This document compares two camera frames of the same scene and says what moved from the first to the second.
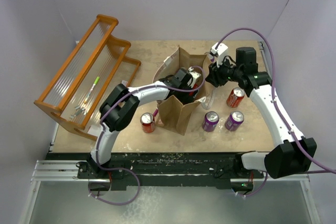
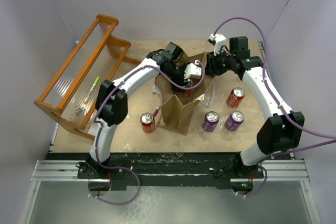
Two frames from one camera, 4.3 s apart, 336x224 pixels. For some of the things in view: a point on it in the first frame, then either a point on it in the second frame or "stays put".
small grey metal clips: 79,110 stays put
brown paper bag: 173,113 stays put
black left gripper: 187,99 to 181,78
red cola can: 147,123 stays put
